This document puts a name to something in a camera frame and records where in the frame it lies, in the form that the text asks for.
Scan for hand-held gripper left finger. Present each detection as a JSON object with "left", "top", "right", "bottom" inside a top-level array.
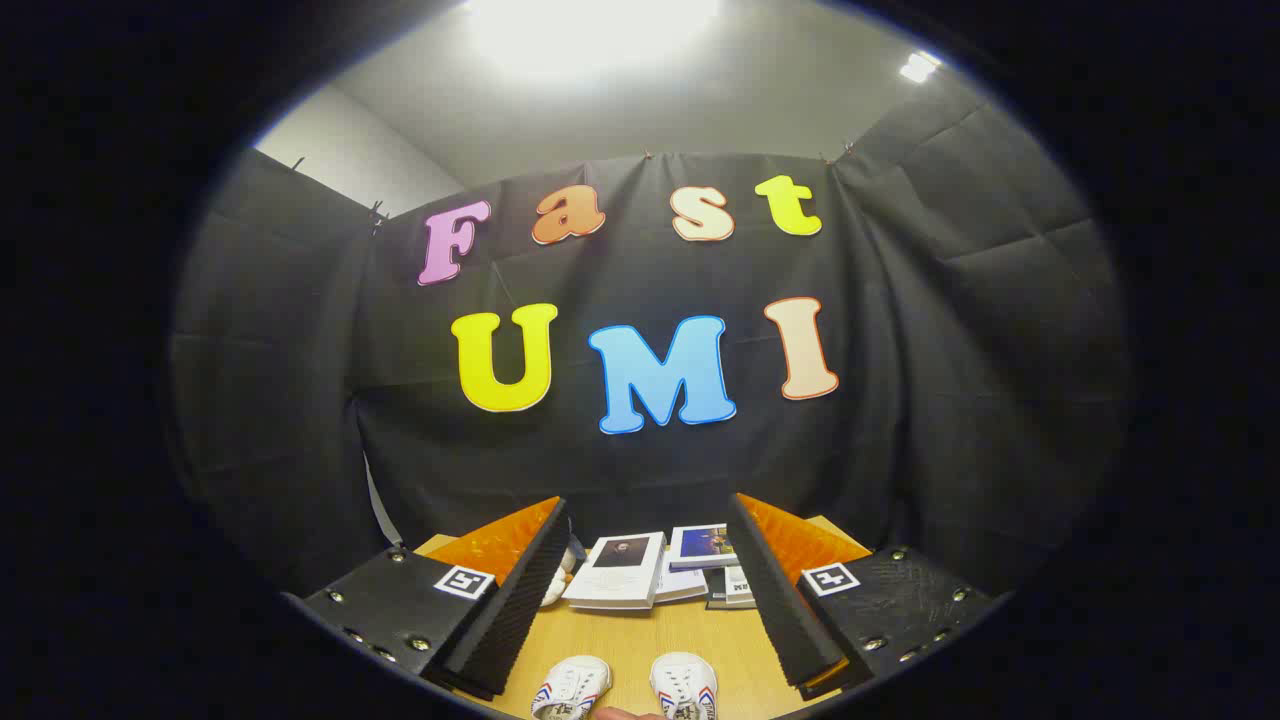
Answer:
[{"left": 303, "top": 497, "right": 571, "bottom": 699}]

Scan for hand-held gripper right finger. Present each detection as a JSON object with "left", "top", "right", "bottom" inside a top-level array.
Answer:
[{"left": 728, "top": 493, "right": 1001, "bottom": 699}]

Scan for white canvas shoe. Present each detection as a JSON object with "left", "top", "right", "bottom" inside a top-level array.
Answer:
[
  {"left": 530, "top": 655, "right": 613, "bottom": 720},
  {"left": 650, "top": 652, "right": 719, "bottom": 720}
]

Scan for white book with portrait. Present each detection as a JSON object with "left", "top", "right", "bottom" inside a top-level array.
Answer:
[{"left": 563, "top": 532, "right": 667, "bottom": 611}]

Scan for book with blue cover picture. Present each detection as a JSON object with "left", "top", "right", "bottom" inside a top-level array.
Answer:
[{"left": 668, "top": 523, "right": 739, "bottom": 571}]

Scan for thin white book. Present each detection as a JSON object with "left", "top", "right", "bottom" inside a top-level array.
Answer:
[{"left": 655, "top": 560, "right": 709, "bottom": 604}]

